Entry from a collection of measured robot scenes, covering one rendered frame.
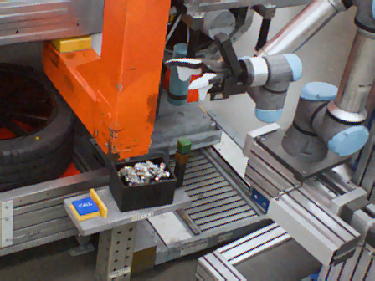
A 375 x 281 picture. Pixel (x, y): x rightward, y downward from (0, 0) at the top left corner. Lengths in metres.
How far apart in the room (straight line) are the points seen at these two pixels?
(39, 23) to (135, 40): 0.57
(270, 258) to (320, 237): 0.67
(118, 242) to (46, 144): 0.45
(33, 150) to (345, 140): 1.17
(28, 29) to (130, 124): 0.57
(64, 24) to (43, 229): 0.79
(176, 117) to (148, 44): 1.08
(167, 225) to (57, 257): 0.47
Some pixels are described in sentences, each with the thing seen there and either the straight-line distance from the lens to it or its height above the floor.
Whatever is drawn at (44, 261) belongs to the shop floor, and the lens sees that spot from 3.01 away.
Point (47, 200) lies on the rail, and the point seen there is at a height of 0.34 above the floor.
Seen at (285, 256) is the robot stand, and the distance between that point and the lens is 2.89.
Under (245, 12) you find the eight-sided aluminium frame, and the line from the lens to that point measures 3.21.
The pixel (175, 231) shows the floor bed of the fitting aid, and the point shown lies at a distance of 3.07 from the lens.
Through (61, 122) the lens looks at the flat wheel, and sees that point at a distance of 2.87.
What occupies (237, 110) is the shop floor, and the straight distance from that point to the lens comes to 4.03.
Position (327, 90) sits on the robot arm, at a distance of 2.26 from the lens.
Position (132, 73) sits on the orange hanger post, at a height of 0.89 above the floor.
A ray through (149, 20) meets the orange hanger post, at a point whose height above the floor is 1.08.
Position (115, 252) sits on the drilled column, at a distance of 2.70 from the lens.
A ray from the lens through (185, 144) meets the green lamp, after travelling 2.56.
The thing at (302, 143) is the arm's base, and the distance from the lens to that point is 2.31.
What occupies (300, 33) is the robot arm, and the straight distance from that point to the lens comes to 2.06.
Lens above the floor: 2.15
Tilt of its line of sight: 35 degrees down
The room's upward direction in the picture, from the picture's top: 10 degrees clockwise
